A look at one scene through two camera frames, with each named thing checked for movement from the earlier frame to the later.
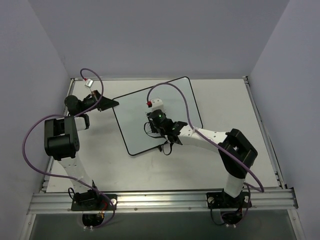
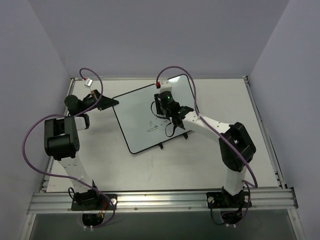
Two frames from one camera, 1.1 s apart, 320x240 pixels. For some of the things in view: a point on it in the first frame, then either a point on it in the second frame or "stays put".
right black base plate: x=216 y=200 stays put
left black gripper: x=97 y=100 stays put
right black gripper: x=155 y=125 to x=158 y=105
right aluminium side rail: x=279 y=177 stays put
